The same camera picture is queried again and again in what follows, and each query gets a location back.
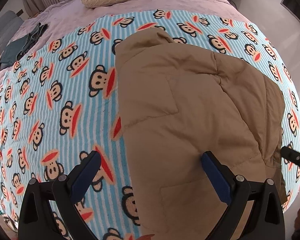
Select tan puffer jacket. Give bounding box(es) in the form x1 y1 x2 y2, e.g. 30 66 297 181
115 28 287 239

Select blue striped monkey blanket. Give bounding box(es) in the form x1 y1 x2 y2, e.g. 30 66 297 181
0 10 300 239

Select dark blue jeans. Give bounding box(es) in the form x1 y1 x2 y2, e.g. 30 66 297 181
0 22 49 65

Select grey upholstered headboard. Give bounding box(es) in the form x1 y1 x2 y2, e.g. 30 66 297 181
0 10 24 52

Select lavender bed sheet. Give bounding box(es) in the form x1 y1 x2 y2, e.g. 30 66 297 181
12 0 247 51

